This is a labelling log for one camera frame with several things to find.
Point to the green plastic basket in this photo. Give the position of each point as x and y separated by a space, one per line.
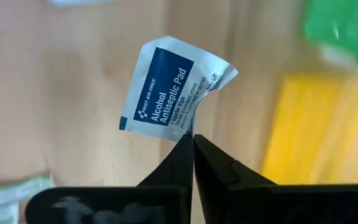
346 21

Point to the alcohol antiseptic pad packet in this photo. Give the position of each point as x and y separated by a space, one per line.
337 57
163 90

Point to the yellow plastic basket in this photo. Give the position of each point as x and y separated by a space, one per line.
322 130

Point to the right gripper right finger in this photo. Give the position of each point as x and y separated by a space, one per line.
213 171

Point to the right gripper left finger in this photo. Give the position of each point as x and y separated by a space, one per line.
179 168

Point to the green printed ointment packet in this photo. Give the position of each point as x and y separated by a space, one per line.
8 199

